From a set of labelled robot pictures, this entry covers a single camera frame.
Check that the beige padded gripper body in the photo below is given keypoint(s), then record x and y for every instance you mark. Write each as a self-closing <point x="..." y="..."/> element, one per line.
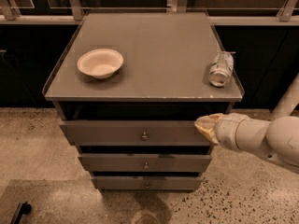
<point x="226" y="131"/>

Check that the grey top drawer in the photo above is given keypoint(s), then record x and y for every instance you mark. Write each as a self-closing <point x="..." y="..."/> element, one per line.
<point x="128" y="133"/>

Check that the grey drawer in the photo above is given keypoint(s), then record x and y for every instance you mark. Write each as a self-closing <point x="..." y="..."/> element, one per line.
<point x="135" y="162"/>
<point x="128" y="133"/>
<point x="138" y="182"/>

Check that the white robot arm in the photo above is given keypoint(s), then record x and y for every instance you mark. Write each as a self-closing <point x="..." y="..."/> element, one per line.
<point x="275" y="141"/>

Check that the grey metal drawer cabinet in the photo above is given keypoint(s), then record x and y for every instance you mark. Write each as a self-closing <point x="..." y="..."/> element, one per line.
<point x="164" y="76"/>

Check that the grey bottom drawer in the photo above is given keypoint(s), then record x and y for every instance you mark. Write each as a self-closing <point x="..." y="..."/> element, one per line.
<point x="138" y="182"/>

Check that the grey middle drawer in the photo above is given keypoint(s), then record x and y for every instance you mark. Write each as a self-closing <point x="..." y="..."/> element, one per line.
<point x="135" y="162"/>

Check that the crushed white drink can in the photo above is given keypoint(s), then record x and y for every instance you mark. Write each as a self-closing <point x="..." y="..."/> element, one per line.
<point x="221" y="69"/>

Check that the round brass top knob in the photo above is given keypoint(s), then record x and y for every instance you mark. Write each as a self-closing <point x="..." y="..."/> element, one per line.
<point x="144" y="136"/>

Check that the white paper bowl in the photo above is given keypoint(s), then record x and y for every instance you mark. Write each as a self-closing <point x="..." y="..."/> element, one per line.
<point x="100" y="63"/>

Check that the black object on floor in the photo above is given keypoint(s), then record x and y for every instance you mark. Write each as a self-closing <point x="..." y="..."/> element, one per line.
<point x="22" y="209"/>

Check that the metal railing frame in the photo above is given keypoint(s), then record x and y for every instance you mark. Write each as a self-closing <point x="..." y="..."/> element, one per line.
<point x="217" y="12"/>

